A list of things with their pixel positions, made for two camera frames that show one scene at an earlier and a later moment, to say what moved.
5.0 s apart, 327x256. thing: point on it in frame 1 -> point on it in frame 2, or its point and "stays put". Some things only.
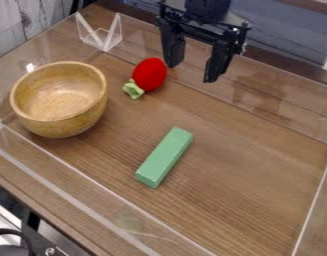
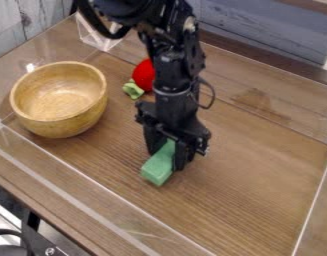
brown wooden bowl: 59,98 stays put
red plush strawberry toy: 147,78 stays put
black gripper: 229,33 -> 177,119
